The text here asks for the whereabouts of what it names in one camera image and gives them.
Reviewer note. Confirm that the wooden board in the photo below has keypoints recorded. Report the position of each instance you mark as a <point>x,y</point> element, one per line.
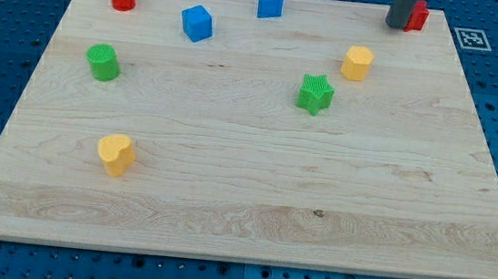
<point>393,179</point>

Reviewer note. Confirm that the red block behind tool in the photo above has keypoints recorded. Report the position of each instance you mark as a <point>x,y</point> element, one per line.
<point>418,17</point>

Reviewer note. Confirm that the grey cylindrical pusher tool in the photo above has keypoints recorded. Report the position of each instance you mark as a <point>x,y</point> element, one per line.
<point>399,13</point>

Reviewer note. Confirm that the blue pentagon block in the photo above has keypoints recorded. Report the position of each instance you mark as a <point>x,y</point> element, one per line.
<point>270,8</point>

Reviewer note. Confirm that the white fiducial marker tag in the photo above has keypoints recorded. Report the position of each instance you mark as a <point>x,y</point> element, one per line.
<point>472,39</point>

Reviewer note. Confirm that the green star block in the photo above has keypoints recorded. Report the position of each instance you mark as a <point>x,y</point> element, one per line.
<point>315,94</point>

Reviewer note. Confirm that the yellow heart block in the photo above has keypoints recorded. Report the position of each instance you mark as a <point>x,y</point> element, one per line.
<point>116,153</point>

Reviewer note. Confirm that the yellow hexagon block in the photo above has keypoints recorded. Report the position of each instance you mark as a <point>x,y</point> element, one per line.
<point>356,63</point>

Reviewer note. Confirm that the blue cube block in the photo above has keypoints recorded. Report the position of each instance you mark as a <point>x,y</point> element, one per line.
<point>197,23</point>

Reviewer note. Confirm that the green cylinder block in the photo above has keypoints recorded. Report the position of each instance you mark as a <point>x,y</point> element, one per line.
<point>103,62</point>

